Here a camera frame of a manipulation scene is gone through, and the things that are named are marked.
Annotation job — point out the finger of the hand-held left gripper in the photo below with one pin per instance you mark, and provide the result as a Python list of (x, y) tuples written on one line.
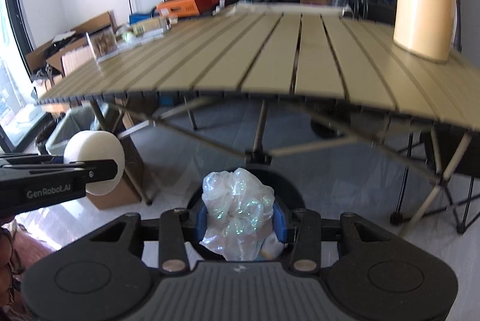
[(101, 171)]

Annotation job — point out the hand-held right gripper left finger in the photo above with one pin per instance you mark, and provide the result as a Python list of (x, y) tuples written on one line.
[(201, 227)]

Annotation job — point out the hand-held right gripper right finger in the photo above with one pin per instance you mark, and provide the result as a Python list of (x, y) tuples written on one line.
[(280, 225)]

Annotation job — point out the white tape roll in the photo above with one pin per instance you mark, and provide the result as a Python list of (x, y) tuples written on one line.
[(101, 148)]

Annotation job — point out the black trash bin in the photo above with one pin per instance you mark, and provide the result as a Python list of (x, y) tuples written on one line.
[(288, 193)]

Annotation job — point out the clear plastic bag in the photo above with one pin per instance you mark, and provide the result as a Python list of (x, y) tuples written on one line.
[(236, 205)]

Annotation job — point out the person's left hand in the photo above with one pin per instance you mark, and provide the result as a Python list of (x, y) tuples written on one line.
[(6, 261)]

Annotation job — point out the beige bin with black liner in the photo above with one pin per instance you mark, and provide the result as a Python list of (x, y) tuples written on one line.
[(47, 135)]

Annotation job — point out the corrugated cardboard box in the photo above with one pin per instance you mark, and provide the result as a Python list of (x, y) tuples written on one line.
[(77, 60)]

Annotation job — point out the clear snack jar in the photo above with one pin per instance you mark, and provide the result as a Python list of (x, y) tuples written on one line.
[(103, 45)]

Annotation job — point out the small green ball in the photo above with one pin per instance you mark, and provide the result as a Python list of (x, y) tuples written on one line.
[(129, 37)]

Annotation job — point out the large cardboard box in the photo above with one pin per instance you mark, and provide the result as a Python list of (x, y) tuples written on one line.
[(93, 23)]

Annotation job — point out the small beige box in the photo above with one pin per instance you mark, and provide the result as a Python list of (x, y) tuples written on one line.
[(150, 25)]

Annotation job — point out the tan folding table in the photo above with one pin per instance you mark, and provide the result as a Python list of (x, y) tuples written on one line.
[(262, 55)]

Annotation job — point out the black folding chair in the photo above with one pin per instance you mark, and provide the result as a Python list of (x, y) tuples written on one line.
[(460, 227)]

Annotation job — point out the black window frame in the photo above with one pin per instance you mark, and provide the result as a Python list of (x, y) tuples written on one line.
[(13, 43)]

